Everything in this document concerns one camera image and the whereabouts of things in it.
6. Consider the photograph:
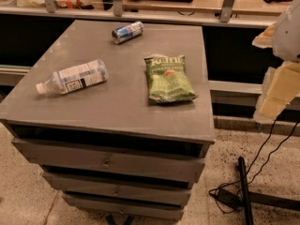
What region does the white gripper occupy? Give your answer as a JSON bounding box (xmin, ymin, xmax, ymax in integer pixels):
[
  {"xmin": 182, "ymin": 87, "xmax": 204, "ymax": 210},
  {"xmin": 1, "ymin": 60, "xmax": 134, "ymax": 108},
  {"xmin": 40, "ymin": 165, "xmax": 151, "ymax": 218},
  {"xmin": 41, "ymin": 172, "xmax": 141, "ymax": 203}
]
[{"xmin": 252, "ymin": 0, "xmax": 300, "ymax": 124}]

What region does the blue plastic water bottle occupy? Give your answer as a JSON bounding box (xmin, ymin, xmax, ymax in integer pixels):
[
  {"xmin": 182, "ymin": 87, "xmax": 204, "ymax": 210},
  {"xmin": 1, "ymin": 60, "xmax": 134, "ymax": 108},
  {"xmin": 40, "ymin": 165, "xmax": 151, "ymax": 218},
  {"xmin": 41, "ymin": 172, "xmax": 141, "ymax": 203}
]
[{"xmin": 36, "ymin": 60, "xmax": 108, "ymax": 95}]

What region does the redbull can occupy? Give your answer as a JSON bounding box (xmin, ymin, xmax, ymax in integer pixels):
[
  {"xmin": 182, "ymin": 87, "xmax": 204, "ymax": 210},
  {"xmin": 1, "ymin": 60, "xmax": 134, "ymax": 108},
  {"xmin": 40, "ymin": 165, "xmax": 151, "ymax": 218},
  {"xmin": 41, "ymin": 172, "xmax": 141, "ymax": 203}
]
[{"xmin": 112, "ymin": 21, "xmax": 143, "ymax": 44}]

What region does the green kettle chips bag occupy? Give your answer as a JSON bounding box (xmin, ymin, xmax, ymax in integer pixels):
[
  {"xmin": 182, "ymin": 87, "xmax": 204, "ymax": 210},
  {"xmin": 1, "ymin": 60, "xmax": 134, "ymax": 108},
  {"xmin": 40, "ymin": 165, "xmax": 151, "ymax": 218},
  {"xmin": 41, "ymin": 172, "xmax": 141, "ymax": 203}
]
[{"xmin": 144, "ymin": 54, "xmax": 198, "ymax": 103}]

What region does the top grey drawer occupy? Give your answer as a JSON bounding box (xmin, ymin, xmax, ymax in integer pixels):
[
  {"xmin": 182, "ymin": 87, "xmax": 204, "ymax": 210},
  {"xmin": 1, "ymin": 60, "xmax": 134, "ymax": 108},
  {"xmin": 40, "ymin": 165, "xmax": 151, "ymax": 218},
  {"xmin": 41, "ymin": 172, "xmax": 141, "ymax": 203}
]
[{"xmin": 12, "ymin": 138, "xmax": 204, "ymax": 183}]

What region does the grey drawer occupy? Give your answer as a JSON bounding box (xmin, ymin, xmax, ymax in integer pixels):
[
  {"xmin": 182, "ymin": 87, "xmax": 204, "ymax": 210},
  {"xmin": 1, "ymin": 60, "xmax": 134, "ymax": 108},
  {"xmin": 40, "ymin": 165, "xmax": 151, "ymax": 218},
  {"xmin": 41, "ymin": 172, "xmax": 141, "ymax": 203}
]
[
  {"xmin": 12, "ymin": 138, "xmax": 204, "ymax": 183},
  {"xmin": 42, "ymin": 172, "xmax": 191, "ymax": 207},
  {"xmin": 63, "ymin": 193, "xmax": 184, "ymax": 220}
]

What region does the black metal stand leg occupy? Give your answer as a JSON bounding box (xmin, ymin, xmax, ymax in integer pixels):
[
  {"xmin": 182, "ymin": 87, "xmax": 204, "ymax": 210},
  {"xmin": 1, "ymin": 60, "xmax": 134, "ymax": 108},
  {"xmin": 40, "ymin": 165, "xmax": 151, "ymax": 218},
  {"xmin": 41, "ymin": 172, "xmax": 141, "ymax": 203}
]
[{"xmin": 238, "ymin": 157, "xmax": 300, "ymax": 225}]

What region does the black power adapter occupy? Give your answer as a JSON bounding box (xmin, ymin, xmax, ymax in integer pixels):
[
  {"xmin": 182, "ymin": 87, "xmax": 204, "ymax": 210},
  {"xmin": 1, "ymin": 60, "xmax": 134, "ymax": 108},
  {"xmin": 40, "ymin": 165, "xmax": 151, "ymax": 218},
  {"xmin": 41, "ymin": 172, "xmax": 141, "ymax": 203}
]
[{"xmin": 217, "ymin": 188, "xmax": 243, "ymax": 209}]

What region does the middle grey drawer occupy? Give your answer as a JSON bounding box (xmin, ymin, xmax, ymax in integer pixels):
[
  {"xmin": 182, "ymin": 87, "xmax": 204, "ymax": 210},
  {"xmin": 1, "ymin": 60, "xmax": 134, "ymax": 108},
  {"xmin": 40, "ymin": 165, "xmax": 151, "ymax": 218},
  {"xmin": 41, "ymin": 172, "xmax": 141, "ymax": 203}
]
[{"xmin": 42, "ymin": 172, "xmax": 191, "ymax": 207}]

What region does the grey drawer cabinet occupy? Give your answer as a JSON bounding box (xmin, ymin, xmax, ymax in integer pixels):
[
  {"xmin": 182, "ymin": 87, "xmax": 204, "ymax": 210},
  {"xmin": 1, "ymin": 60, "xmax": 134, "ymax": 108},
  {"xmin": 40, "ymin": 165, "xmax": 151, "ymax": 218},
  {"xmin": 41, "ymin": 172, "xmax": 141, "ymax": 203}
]
[{"xmin": 1, "ymin": 21, "xmax": 215, "ymax": 210}]

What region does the bottom grey drawer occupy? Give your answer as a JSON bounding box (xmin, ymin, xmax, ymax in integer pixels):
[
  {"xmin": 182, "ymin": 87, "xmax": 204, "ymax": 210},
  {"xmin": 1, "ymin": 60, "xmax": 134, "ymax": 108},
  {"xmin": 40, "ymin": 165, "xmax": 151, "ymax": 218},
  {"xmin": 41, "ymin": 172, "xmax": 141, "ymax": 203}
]
[{"xmin": 63, "ymin": 193, "xmax": 184, "ymax": 220}]

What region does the black cable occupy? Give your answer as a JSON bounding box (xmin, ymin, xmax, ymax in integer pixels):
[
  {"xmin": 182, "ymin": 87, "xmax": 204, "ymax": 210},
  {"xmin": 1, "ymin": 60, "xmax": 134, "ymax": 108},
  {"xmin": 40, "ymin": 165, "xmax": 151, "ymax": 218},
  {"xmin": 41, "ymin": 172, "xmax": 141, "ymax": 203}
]
[{"xmin": 208, "ymin": 119, "xmax": 300, "ymax": 214}]

